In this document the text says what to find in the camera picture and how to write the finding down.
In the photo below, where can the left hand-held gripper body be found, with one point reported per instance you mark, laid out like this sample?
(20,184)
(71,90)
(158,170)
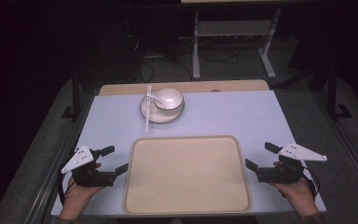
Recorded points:
(88,177)

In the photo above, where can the person's right hand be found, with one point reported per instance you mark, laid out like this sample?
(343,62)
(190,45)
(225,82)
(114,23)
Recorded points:
(301,196)

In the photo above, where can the pale blue table mat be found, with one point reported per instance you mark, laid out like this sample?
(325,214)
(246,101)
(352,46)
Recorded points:
(230,115)

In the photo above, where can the beige tray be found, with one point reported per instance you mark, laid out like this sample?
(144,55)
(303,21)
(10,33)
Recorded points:
(186,177)

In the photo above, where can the person's left hand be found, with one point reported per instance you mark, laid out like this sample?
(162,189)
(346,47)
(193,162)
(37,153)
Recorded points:
(79,196)

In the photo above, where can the white plate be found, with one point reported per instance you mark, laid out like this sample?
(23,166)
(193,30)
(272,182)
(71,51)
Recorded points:
(160,116)

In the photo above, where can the white chopstick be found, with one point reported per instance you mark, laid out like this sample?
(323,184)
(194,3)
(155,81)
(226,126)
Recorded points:
(147,121)

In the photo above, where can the metal rail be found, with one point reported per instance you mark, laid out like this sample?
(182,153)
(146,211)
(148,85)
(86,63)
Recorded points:
(351,155)
(48,183)

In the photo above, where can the white bowl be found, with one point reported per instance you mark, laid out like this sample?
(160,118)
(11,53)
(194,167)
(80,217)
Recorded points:
(169,98)

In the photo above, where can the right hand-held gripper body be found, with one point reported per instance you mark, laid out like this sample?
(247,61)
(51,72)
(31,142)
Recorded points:
(279,175)

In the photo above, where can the white metal desk frame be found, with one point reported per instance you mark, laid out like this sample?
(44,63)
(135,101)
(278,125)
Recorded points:
(234,28)

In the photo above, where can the black metal stand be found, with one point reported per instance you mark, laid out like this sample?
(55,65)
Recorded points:
(75,93)
(332,93)

